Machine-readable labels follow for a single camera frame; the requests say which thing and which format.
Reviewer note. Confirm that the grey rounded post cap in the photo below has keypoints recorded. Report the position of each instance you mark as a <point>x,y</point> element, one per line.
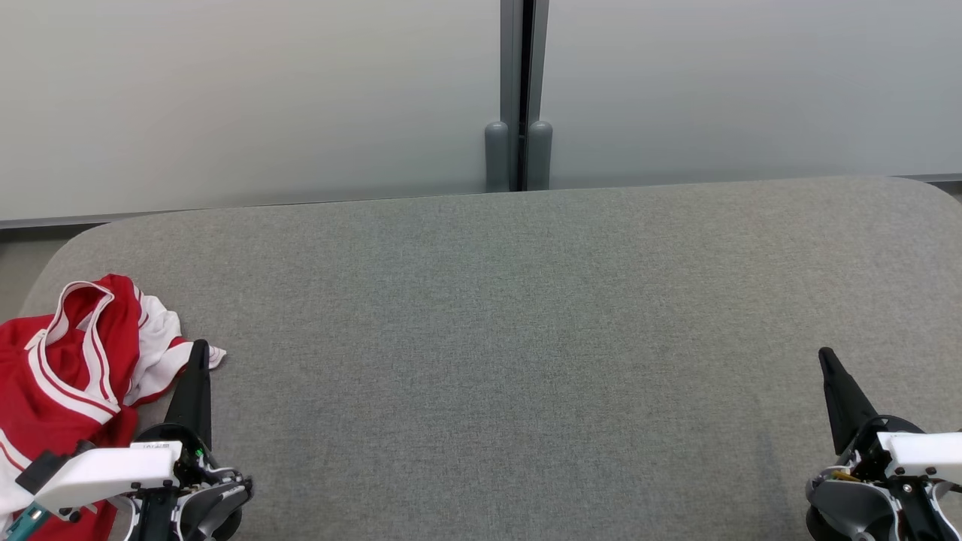
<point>539,154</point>
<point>496,158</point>

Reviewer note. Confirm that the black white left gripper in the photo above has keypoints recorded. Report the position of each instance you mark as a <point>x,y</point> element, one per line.
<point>113,469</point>

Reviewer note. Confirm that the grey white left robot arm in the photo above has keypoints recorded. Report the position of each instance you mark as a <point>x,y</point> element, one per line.
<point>218,503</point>

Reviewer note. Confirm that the grey metal partition post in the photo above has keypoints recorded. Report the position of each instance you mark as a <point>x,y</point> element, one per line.
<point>509,60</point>

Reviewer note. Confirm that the red white basketball jersey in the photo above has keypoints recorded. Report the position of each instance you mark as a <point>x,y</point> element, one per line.
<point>105,338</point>

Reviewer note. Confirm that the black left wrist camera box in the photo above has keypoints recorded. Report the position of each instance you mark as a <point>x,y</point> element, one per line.
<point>34,472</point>

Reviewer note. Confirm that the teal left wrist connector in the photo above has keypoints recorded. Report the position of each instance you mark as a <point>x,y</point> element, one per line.
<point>28,518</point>

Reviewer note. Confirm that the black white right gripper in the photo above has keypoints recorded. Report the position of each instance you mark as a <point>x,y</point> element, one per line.
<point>924,451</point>

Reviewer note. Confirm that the frosted white partition panel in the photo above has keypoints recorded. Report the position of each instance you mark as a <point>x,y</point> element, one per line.
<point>751,83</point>
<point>225,98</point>

